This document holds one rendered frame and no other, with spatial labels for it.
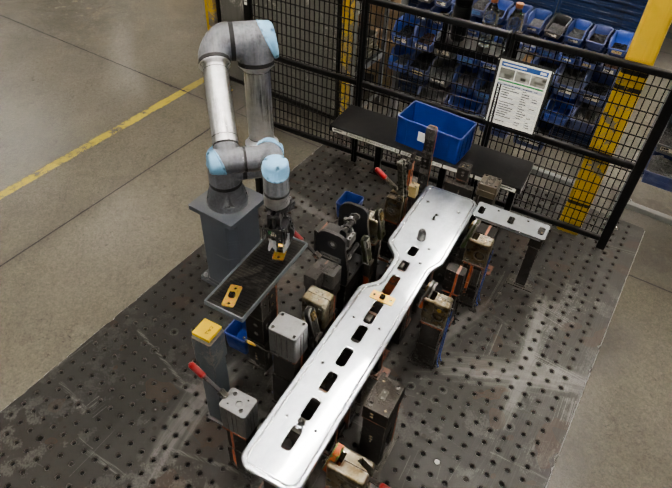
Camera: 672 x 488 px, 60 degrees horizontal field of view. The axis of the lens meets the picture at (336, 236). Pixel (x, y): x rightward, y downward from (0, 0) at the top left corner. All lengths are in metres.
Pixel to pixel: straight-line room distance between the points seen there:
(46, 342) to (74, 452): 1.31
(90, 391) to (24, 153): 2.75
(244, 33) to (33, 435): 1.44
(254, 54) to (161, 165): 2.50
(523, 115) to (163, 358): 1.72
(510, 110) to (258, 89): 1.13
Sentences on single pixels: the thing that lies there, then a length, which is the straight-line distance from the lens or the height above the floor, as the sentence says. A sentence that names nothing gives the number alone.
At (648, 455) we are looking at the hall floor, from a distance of 3.18.
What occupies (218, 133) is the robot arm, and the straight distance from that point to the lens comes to 1.75.
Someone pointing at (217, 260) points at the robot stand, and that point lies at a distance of 2.31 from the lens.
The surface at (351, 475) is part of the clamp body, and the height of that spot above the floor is 1.06.
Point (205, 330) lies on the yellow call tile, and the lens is 1.71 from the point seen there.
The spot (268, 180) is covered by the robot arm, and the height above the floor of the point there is 1.49.
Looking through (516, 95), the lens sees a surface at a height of 1.31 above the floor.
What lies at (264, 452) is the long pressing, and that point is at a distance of 1.68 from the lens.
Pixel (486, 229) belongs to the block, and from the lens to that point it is 2.35.
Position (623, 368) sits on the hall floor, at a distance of 3.42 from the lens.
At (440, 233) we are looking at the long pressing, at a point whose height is 1.00.
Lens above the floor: 2.50
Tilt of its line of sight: 43 degrees down
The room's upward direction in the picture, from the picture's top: 3 degrees clockwise
